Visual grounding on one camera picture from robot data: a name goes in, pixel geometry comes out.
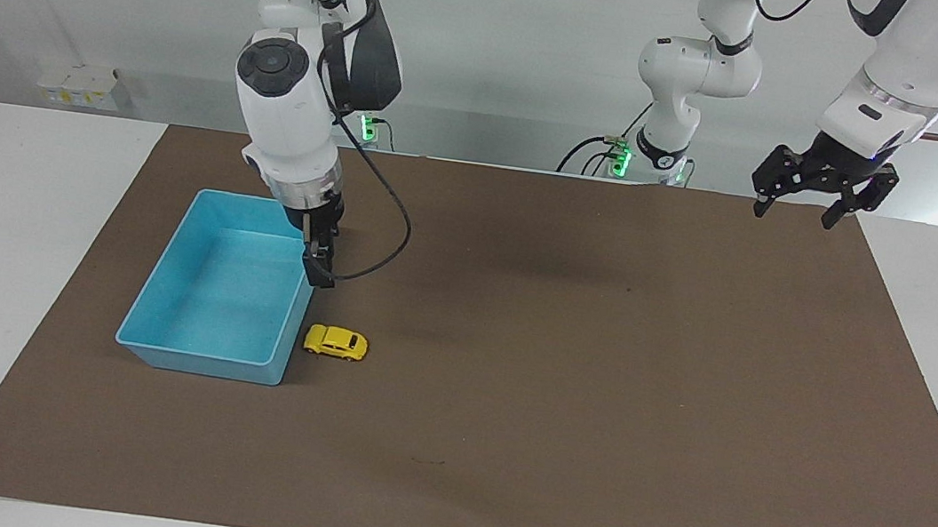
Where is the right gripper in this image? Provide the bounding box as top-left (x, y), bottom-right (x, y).
top-left (278, 186), bottom-right (349, 256)

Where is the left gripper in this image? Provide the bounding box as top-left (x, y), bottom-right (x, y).
top-left (746, 123), bottom-right (904, 238)

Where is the yellow toy beetle car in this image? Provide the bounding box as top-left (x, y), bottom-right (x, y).
top-left (301, 323), bottom-right (371, 365)

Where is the light blue plastic bin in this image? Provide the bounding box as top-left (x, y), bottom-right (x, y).
top-left (111, 180), bottom-right (326, 391)

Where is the white wall socket box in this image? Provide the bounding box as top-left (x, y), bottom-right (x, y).
top-left (35, 60), bottom-right (121, 113)

